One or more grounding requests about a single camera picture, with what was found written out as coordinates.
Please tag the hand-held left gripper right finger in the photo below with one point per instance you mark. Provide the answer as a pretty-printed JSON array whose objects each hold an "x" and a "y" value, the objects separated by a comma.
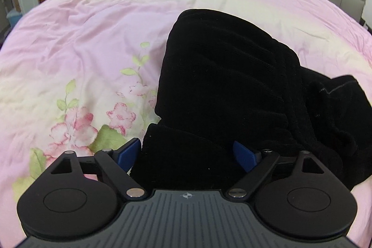
[{"x": 243, "y": 155}]

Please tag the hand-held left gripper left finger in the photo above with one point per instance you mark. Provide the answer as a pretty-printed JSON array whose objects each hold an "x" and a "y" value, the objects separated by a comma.
[{"x": 129, "y": 150}]

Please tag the black pants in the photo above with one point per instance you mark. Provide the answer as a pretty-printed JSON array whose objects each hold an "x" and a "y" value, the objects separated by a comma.
[{"x": 226, "y": 85}]

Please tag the pink floral blanket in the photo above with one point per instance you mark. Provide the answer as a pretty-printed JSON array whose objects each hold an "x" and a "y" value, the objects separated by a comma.
[{"x": 87, "y": 38}]

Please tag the blue bin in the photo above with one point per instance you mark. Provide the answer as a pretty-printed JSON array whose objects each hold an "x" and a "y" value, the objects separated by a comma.
[{"x": 14, "y": 18}]

